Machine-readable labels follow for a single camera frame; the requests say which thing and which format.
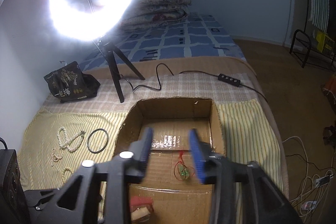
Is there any black power cable with remote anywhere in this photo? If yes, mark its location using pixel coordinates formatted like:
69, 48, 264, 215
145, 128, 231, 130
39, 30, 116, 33
120, 63, 269, 104

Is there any black printed snack bag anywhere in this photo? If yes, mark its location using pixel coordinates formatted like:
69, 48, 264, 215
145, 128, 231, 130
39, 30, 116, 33
44, 61, 101, 103

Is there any brown cardboard box tray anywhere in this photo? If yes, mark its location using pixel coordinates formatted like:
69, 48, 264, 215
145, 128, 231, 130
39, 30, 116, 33
114, 98, 226, 223

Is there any red leather strap watch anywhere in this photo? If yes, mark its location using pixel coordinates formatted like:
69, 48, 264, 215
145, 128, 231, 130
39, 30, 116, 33
130, 196, 154, 223

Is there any yellow black box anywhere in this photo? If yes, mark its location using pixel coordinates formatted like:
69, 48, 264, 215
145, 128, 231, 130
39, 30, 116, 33
315, 30, 335, 57

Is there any black tripod stand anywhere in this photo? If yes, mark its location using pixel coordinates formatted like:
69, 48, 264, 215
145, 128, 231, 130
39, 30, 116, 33
93, 40, 145, 103

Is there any white twisted pearl necklace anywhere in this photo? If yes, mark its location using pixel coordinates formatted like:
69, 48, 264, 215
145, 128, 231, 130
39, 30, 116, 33
56, 127, 86, 153

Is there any yellow striped cloth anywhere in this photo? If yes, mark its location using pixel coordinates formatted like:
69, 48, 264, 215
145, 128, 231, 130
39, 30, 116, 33
18, 99, 284, 190

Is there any black metal bangle ring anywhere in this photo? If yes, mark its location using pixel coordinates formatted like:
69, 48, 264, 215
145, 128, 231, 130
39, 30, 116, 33
87, 128, 109, 154

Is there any blue checkered bed sheet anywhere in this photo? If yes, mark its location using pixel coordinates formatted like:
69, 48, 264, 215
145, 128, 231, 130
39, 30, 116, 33
79, 11, 247, 73

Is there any beige plaid blanket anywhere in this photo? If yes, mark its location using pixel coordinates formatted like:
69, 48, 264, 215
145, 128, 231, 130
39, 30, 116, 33
43, 73, 258, 113

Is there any white power strip with cables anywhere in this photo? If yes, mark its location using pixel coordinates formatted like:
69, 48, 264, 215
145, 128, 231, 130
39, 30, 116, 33
282, 136, 335, 223

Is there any black metal clothes rack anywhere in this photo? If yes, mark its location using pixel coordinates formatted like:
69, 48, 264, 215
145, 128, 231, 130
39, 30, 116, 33
289, 0, 335, 72

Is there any red string jade pendant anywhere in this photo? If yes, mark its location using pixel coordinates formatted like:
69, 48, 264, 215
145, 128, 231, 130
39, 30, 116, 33
173, 151, 195, 182

